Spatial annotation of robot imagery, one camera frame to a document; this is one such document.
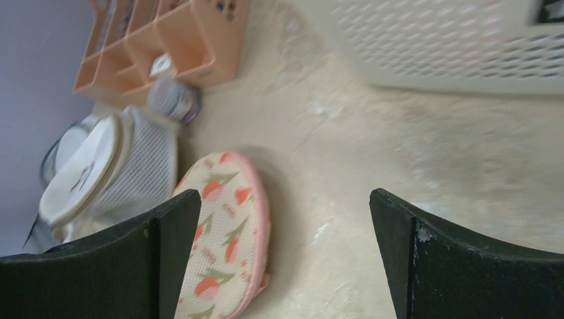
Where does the cream perforated laundry basket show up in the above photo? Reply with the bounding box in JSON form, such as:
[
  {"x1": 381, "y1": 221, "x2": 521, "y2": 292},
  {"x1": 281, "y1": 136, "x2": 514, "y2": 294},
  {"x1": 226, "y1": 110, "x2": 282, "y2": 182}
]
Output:
[{"x1": 329, "y1": 1, "x2": 563, "y2": 95}]

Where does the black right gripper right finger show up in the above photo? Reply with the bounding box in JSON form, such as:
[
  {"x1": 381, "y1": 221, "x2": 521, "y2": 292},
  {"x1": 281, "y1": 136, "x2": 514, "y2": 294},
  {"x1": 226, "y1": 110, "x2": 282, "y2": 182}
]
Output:
[{"x1": 369, "y1": 188, "x2": 563, "y2": 318}]

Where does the white cylindrical mesh laundry bag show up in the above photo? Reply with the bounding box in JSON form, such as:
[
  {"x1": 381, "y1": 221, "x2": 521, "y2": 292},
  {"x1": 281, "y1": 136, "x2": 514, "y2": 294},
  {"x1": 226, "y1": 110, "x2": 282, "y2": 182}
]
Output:
[{"x1": 39, "y1": 106, "x2": 178, "y2": 242}]

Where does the orange plastic desk organizer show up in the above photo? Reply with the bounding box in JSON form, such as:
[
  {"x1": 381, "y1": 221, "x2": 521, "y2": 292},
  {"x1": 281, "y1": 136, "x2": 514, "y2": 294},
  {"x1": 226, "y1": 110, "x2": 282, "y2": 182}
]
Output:
[{"x1": 74, "y1": 0, "x2": 250, "y2": 106}]

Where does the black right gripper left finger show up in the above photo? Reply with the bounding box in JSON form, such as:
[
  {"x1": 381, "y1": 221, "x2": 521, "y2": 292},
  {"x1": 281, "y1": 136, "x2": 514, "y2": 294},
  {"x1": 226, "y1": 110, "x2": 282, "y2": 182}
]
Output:
[{"x1": 1, "y1": 189, "x2": 202, "y2": 318}]

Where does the strawberry print mesh laundry bag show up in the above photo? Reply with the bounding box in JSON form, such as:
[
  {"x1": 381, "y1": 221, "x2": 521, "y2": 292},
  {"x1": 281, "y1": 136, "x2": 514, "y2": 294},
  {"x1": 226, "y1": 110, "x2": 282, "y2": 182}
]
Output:
[{"x1": 174, "y1": 151, "x2": 271, "y2": 318}]

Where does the small white box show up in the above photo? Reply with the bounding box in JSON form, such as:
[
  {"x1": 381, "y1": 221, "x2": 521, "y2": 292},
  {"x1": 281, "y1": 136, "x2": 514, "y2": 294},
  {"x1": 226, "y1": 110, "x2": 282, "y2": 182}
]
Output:
[{"x1": 150, "y1": 54, "x2": 174, "y2": 77}]

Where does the clear plastic round container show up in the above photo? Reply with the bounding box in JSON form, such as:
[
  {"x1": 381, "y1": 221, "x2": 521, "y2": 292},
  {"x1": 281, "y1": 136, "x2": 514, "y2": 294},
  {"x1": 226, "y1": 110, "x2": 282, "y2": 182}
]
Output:
[{"x1": 146, "y1": 76, "x2": 202, "y2": 124}]

